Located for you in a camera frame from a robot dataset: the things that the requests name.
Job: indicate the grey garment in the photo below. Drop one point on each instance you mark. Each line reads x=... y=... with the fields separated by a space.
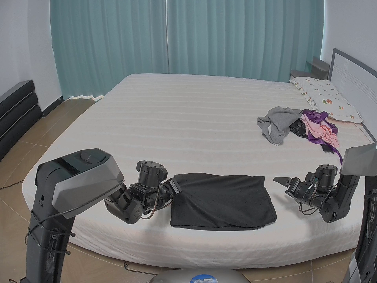
x=278 y=122

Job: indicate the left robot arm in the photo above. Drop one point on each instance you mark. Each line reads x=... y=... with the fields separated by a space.
x=73 y=175

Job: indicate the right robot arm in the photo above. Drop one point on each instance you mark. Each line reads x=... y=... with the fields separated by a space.
x=358 y=161

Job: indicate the pile of clothes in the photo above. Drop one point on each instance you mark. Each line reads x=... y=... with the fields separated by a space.
x=319 y=128

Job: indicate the white printed pillow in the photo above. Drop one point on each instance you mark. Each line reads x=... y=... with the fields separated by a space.
x=327 y=96

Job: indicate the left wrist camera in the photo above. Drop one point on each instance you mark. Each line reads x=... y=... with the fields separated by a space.
x=150 y=174

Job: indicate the grey bedside table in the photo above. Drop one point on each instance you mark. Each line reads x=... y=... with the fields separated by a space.
x=318 y=65

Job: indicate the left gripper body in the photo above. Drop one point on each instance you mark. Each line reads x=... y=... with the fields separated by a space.
x=173 y=187

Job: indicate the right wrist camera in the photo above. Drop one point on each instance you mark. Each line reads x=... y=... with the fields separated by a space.
x=325 y=175

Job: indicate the black chest of drawers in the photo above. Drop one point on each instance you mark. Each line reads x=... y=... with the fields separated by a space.
x=17 y=110

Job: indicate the bed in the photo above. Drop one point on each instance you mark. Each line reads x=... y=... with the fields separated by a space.
x=191 y=113

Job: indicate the blue-green curtain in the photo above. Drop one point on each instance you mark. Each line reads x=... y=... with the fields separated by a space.
x=109 y=40
x=244 y=34

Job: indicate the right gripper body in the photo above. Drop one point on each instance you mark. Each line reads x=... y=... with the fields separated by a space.
x=296 y=187

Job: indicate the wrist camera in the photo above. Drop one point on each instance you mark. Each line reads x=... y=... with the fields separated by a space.
x=325 y=175
x=150 y=174

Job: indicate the black T-shirt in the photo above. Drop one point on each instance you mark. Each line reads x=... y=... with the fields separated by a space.
x=221 y=199

